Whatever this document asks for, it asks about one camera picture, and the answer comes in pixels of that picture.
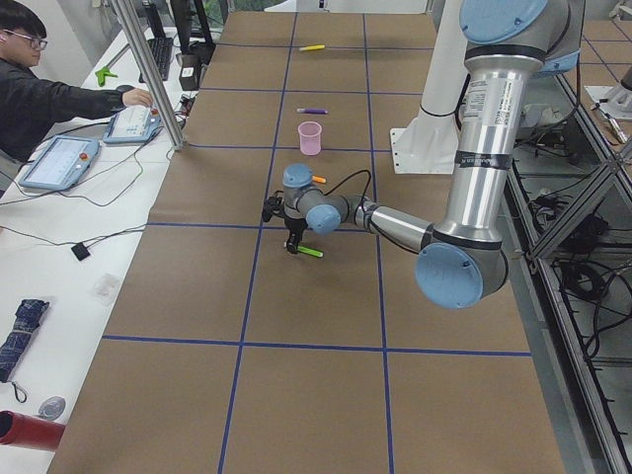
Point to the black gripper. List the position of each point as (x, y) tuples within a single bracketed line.
[(295, 226)]

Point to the green marker pen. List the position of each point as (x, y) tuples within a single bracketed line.
[(310, 252)]

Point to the yellow marker pen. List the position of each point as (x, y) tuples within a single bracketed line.
[(312, 47)]

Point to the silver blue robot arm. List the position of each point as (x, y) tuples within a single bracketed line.
[(460, 258)]

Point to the pink mesh pen holder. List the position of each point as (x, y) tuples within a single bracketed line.
[(310, 137)]

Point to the purple marker pen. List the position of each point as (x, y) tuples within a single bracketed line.
[(311, 111)]

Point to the person's hand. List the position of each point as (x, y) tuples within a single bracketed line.
[(137, 97)]

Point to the clear plastic bag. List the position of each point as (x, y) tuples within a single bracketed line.
[(106, 289)]

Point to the far blue teach pendant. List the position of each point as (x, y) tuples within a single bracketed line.
[(132, 125)]

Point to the blue teach pendant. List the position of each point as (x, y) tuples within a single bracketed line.
[(132, 125), (61, 164)]

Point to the black box with label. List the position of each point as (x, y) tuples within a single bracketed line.
[(189, 75)]

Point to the small black box device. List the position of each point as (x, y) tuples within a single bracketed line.
[(81, 251)]

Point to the black keyboard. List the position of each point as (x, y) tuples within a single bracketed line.
[(161, 49)]

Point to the near blue teach pendant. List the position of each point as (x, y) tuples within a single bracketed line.
[(61, 164)]

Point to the green plastic clamp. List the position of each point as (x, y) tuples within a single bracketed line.
[(103, 74)]

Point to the black monitor stand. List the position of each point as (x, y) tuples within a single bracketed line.
[(185, 13)]

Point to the round silver tape roll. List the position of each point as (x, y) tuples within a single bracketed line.
[(52, 408)]

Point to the person in black jacket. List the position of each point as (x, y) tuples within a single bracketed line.
[(31, 106)]

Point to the folded blue umbrella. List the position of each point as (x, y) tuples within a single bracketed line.
[(27, 320)]

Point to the red cylinder bottle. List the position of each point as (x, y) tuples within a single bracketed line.
[(30, 432)]

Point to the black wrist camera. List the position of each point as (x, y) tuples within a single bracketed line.
[(272, 207)]

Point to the aluminium frame post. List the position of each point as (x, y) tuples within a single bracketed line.
[(144, 59)]

